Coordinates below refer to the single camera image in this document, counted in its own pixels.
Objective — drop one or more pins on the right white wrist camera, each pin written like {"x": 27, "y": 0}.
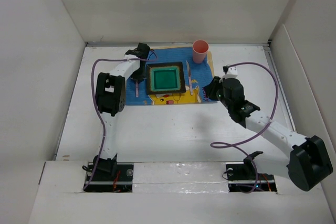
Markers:
{"x": 230, "y": 72}

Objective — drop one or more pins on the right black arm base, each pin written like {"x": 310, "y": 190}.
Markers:
{"x": 241, "y": 177}

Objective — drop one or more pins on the pink handled knife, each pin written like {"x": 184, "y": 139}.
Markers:
{"x": 189, "y": 77}

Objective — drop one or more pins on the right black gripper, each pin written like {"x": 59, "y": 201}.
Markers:
{"x": 211, "y": 88}

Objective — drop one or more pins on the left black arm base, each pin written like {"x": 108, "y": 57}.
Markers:
{"x": 110, "y": 176}

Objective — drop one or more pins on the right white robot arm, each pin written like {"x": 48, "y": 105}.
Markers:
{"x": 306, "y": 162}

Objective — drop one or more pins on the pink handled fork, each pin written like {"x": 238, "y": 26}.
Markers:
{"x": 136, "y": 89}

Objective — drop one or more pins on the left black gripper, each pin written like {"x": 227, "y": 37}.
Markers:
{"x": 138, "y": 78}

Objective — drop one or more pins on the pink plastic cup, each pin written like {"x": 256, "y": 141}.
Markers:
{"x": 200, "y": 49}

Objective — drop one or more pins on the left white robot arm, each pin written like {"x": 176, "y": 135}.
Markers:
{"x": 110, "y": 98}

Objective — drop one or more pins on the blue yellow cartoon placemat cloth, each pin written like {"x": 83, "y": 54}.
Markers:
{"x": 201, "y": 74}

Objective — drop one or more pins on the green square ceramic plate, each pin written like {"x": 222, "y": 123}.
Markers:
{"x": 164, "y": 78}

